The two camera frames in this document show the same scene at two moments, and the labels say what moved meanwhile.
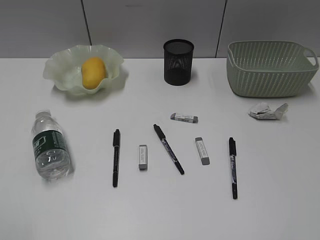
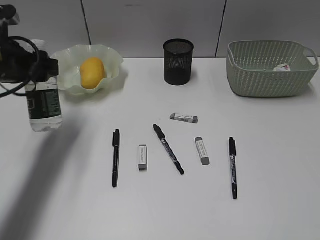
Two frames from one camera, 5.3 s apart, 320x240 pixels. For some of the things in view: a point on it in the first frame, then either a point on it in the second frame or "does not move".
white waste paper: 262,111 -> 282,67
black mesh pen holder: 178,57 does not move
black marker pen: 116,140 does not move
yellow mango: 93,71 does not move
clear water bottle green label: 52,154 -> 44,100
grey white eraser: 143,158 does not move
